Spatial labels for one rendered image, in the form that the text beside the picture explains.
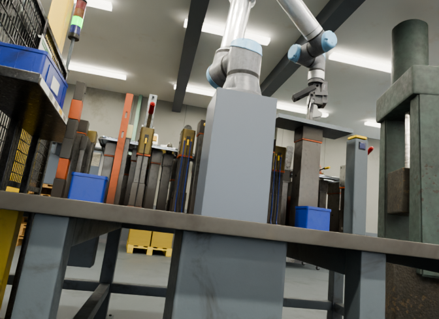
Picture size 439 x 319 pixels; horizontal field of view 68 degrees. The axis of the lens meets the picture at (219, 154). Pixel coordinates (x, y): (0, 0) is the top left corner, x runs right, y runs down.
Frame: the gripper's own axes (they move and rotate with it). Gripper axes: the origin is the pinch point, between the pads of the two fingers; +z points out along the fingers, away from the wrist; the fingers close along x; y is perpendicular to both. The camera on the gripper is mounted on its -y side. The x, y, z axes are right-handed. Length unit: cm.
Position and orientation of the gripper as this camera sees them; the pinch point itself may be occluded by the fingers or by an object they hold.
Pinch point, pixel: (308, 122)
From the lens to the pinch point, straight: 154.6
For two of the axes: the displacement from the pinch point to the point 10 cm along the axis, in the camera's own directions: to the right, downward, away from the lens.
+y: 9.9, 1.0, -1.0
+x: 0.7, 2.1, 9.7
